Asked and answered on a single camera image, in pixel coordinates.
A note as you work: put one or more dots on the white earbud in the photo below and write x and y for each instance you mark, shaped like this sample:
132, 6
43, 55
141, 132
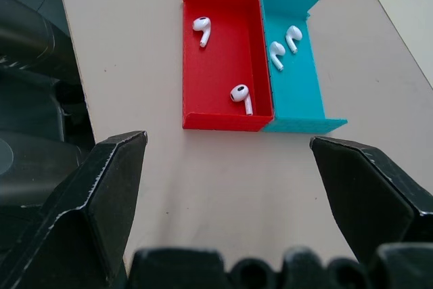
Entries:
203, 29
242, 97
278, 54
293, 38

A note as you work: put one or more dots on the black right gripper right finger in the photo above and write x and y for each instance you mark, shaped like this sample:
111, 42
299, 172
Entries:
368, 197

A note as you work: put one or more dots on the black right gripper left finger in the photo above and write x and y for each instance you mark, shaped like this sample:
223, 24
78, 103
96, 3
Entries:
78, 207

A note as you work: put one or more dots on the red plastic tray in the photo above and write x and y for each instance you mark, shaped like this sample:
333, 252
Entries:
220, 65

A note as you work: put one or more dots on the dark robot body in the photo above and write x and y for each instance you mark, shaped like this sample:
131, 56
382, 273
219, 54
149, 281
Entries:
30, 99

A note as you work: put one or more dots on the teal plastic tray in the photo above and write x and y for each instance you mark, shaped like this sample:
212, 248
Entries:
294, 76

